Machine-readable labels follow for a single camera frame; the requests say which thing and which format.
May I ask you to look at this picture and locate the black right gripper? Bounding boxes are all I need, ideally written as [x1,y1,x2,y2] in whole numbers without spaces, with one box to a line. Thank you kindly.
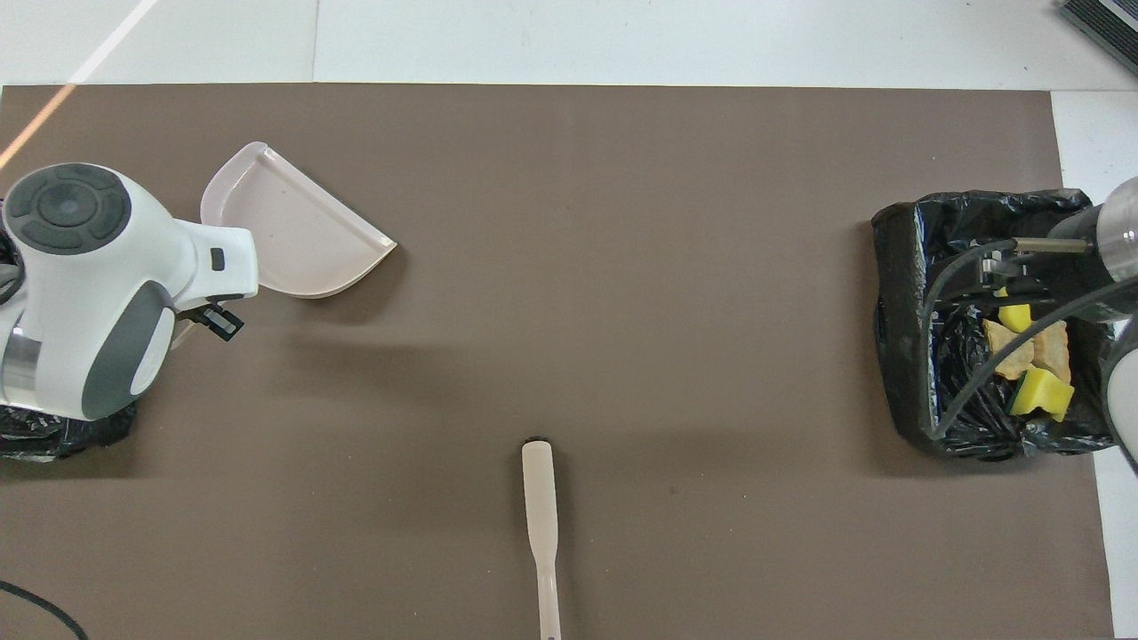
[974,176,1138,325]

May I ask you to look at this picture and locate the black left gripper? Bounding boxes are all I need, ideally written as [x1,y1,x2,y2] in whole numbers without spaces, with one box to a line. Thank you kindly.
[173,298,245,341]

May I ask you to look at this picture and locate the yellow green sponge piece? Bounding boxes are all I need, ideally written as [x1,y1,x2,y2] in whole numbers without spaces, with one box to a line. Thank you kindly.
[996,286,1034,334]
[1009,367,1075,423]

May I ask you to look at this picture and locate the pale beige foam chunk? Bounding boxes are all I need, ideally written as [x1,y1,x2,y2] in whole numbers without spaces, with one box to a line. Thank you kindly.
[1030,319,1073,385]
[982,319,1037,381]

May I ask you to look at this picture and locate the beige plastic dustpan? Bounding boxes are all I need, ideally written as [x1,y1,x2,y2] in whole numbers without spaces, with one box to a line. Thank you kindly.
[169,141,398,349]

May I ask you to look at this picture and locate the beige hand brush black bristles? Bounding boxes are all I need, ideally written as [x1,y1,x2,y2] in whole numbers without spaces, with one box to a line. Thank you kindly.
[521,436,563,640]

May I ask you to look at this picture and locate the bin lined with black bag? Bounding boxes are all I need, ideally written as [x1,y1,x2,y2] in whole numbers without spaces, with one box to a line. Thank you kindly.
[0,227,139,461]
[871,188,1126,463]

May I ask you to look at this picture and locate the dark grey ribbed device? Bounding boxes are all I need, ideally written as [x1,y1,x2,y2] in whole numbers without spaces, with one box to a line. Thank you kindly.
[1058,0,1138,76]

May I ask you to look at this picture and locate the brown paper table mat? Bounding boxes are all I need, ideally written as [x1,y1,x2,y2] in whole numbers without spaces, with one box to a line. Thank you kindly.
[0,84,1114,640]

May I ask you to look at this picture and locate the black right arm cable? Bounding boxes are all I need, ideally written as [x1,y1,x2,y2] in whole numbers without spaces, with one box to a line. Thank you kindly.
[920,238,1138,441]

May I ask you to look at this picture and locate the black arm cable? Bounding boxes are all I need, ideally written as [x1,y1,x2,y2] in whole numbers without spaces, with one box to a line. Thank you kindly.
[920,238,1138,441]
[0,580,90,640]

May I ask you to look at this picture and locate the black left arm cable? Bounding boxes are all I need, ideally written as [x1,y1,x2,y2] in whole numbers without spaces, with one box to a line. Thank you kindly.
[0,580,90,640]

